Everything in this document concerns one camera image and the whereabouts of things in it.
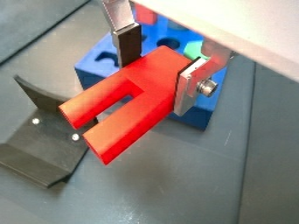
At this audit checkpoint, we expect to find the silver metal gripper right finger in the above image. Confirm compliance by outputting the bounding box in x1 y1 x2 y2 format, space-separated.
172 40 232 116

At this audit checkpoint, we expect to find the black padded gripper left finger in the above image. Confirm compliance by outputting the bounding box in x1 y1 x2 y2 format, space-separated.
99 0 141 67

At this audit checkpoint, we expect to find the red square-circle forked object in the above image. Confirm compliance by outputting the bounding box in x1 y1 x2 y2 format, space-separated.
60 52 177 164

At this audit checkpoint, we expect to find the tall red square peg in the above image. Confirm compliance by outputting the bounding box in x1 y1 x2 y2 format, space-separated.
135 3 157 25

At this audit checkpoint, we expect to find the blue foam fixture block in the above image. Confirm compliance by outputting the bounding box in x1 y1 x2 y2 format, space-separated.
74 16 227 130

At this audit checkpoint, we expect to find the black curved regrasp stand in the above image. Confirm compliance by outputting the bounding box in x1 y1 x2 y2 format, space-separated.
0 75 97 188

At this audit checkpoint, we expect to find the green hexagonal peg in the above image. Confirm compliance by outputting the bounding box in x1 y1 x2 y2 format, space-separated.
183 40 208 60

